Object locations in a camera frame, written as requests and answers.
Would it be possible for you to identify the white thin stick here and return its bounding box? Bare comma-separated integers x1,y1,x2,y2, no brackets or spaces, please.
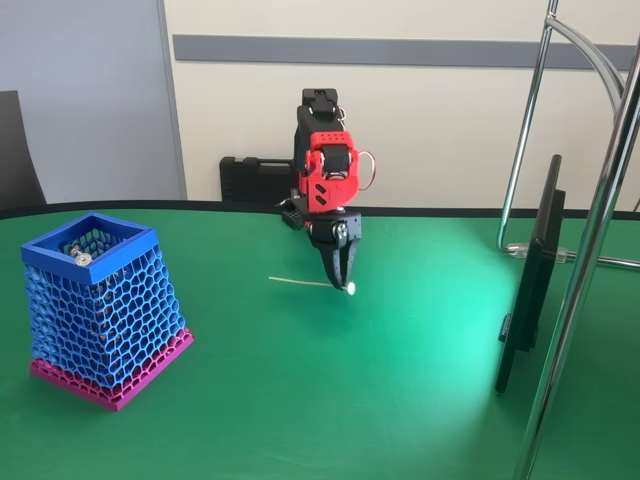
268,275,358,297

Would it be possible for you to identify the blue and pink lattice basket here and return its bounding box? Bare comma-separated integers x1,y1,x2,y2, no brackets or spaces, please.
20,212,195,413

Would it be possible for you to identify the black plastic tool case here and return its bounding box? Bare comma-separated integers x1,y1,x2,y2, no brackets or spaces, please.
219,155,297,204

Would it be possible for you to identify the green table cloth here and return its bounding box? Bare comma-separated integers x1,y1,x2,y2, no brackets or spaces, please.
0,199,640,480

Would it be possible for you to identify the clear plastic clip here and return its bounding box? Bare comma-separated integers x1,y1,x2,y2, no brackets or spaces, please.
506,241,572,264

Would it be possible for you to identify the black monitor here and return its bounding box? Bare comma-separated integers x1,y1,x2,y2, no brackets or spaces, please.
494,154,567,396

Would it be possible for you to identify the chrome tube stand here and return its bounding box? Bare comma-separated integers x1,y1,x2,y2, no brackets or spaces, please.
496,0,640,480

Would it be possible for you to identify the dark chair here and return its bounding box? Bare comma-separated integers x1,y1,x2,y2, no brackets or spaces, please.
0,89,48,212

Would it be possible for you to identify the grey wall rail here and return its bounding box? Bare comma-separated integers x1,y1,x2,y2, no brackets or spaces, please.
172,33,639,71

